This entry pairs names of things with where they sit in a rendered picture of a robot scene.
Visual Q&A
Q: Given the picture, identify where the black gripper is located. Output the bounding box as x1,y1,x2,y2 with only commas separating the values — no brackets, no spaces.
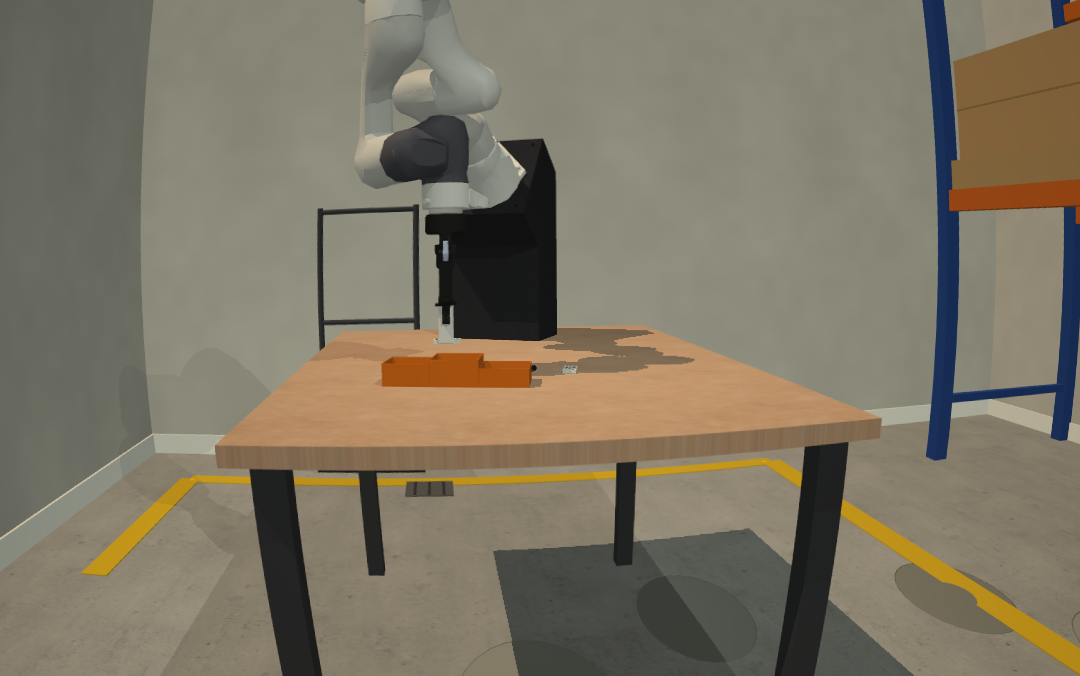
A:
426,214,465,343

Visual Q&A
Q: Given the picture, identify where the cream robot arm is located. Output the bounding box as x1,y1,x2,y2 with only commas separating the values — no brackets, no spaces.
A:
354,0,526,214

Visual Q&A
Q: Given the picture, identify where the orange three-compartment bin rack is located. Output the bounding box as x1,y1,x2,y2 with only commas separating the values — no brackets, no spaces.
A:
381,353,532,388

